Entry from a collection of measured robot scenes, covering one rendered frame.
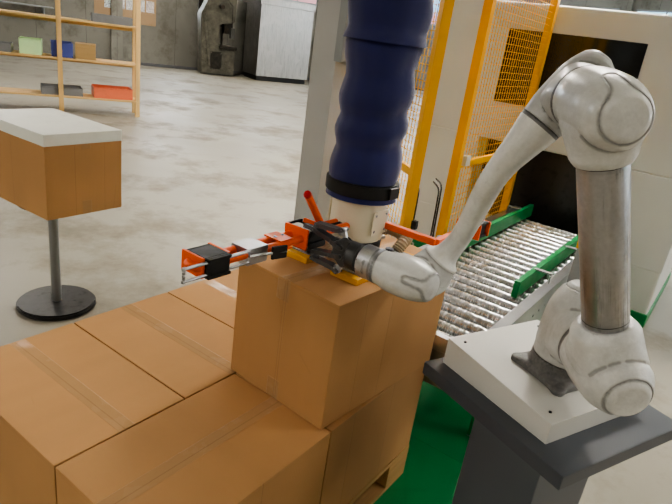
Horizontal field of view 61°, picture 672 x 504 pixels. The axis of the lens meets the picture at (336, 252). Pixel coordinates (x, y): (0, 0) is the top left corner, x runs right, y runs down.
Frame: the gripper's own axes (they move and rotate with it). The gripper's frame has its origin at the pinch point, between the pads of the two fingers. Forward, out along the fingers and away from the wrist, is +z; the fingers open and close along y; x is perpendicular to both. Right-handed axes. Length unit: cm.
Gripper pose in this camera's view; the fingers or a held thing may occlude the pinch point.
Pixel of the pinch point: (302, 235)
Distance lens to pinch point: 158.4
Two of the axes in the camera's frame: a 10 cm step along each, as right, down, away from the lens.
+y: -1.4, 9.2, 3.6
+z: -7.9, -3.3, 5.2
